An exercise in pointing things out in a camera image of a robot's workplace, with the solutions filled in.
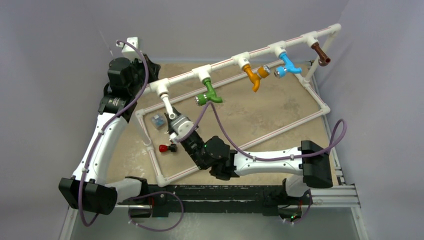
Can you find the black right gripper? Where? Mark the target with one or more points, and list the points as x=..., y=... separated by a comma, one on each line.
x=168, y=120

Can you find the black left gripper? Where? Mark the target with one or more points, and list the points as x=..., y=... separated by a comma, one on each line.
x=153, y=70

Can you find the white faucet chrome knob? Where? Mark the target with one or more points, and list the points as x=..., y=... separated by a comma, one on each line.
x=167, y=104

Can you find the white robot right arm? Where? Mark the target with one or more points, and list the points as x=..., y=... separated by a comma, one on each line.
x=308, y=164

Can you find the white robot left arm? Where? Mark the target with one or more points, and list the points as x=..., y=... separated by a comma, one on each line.
x=88, y=182

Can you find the small clear blue box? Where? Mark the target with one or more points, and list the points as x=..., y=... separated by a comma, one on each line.
x=158, y=121

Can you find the green faucet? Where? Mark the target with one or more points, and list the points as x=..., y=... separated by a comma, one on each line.
x=209, y=96

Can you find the orange faucet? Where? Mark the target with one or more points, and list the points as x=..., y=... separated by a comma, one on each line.
x=256, y=77

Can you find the blue faucet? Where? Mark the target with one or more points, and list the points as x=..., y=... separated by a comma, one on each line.
x=288, y=67

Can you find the brown faucet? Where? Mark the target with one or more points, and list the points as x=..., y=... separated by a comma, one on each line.
x=323, y=59

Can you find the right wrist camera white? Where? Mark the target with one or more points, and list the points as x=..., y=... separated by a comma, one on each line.
x=179, y=127

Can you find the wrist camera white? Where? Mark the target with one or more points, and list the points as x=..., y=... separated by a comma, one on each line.
x=179, y=127
x=130, y=48

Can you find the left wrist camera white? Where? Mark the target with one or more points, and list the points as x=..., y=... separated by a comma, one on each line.
x=130, y=48

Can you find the red black faucet handle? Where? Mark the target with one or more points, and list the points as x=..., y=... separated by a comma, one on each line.
x=163, y=148

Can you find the white PVC pipe frame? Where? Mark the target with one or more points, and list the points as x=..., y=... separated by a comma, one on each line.
x=283, y=112

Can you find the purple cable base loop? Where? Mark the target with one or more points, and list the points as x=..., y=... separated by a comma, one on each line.
x=158, y=211

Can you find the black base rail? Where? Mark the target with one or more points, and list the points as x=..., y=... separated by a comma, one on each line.
x=267, y=200

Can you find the aluminium table frame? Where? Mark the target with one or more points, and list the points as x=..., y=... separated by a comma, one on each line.
x=335, y=214

